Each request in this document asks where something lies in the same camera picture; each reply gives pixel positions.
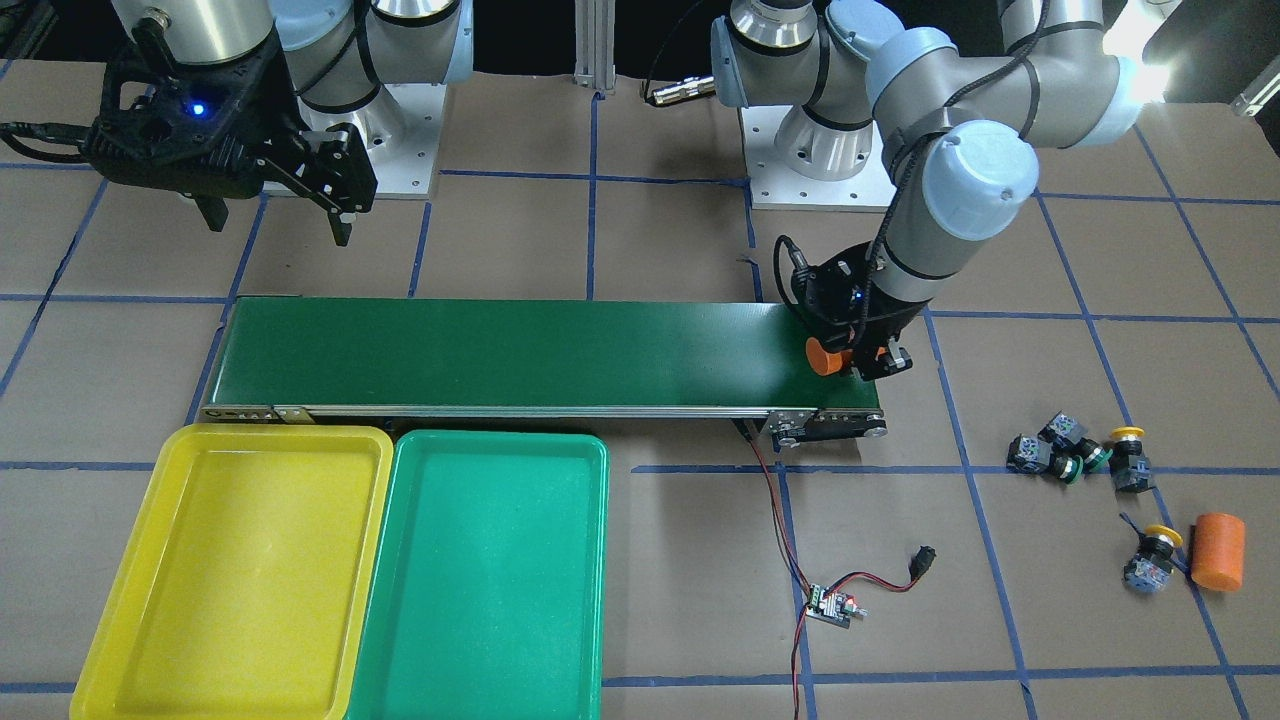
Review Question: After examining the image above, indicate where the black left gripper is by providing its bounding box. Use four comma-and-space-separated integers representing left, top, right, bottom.
792, 243, 915, 382

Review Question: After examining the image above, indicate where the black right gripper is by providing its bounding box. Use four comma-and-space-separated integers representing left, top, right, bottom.
82, 22, 378, 247

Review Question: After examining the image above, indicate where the green push button switch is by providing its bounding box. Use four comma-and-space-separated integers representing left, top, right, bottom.
1005, 434, 1084, 484

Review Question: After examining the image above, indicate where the yellow push button switch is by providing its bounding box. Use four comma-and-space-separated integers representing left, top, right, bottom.
1108, 427, 1156, 495

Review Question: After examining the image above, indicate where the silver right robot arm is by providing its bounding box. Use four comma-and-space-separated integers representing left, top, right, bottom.
76, 1, 475, 246

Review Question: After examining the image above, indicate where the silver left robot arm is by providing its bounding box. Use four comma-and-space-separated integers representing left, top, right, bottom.
710, 1, 1155, 380

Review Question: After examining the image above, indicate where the green conveyor belt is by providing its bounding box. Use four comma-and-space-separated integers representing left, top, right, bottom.
200, 296, 887, 446

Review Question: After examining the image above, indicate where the black barrel plug connector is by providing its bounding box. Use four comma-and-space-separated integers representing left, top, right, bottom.
908, 544, 936, 584

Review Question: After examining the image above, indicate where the small motor controller board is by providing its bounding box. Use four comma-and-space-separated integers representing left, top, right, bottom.
804, 584, 868, 629

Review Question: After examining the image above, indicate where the yellow plastic tray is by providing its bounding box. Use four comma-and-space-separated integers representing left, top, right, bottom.
69, 424, 393, 719

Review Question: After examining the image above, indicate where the green plastic tray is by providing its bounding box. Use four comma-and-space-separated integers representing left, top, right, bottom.
346, 429, 611, 719

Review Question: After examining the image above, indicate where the orange foam cylinder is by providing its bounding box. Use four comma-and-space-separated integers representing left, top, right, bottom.
1190, 512, 1247, 593

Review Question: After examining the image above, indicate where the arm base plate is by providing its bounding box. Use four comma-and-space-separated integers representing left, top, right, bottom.
739, 106, 893, 211
294, 81, 449, 200

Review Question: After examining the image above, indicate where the red black power cable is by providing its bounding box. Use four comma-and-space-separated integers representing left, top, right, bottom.
733, 418, 937, 720

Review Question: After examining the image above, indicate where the aluminium frame post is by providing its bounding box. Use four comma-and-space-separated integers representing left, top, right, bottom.
572, 0, 616, 95

